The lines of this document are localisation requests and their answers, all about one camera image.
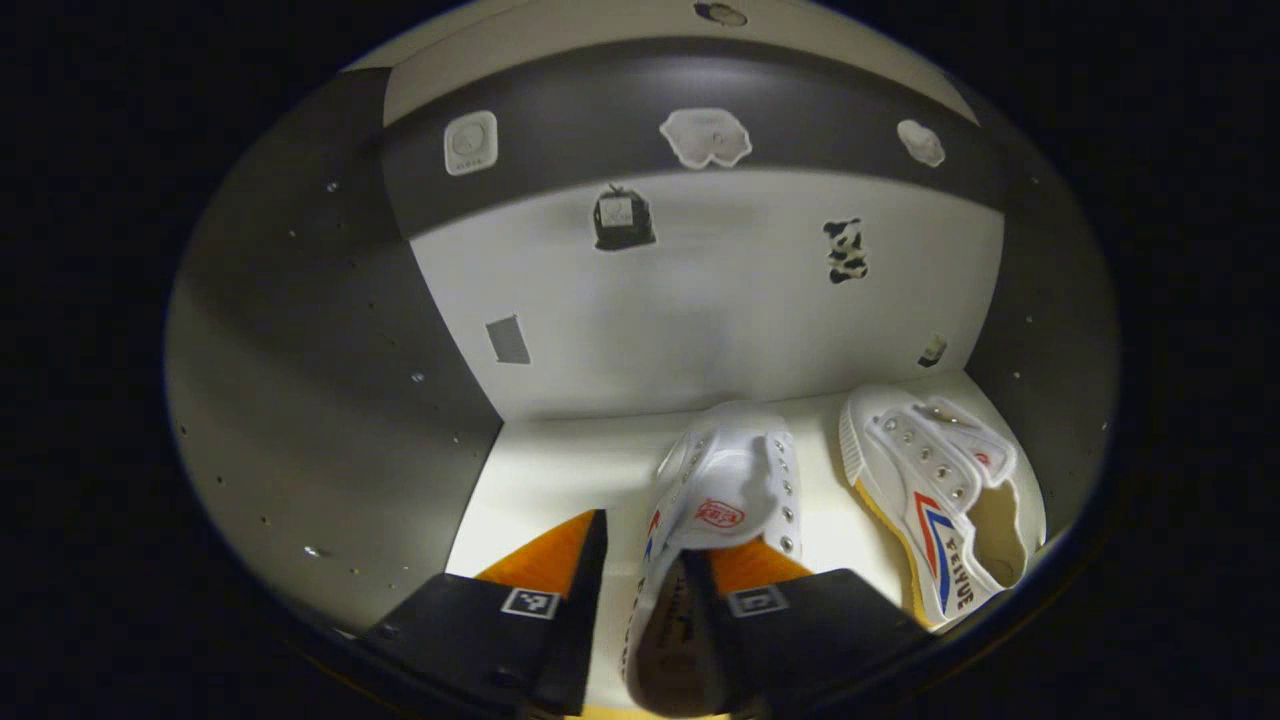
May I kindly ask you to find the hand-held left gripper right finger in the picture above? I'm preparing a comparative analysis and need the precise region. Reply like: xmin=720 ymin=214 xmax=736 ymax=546
xmin=685 ymin=545 xmax=934 ymax=716

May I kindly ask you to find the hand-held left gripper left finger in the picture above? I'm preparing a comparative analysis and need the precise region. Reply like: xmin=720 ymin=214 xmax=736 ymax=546
xmin=360 ymin=509 xmax=609 ymax=717

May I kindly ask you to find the white canvas shoe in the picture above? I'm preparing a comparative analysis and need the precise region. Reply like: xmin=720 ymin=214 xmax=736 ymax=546
xmin=622 ymin=402 xmax=803 ymax=716
xmin=838 ymin=385 xmax=1046 ymax=631

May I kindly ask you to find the white and grey shoe cabinet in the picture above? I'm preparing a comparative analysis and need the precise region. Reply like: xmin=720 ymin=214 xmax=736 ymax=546
xmin=165 ymin=0 xmax=1121 ymax=716

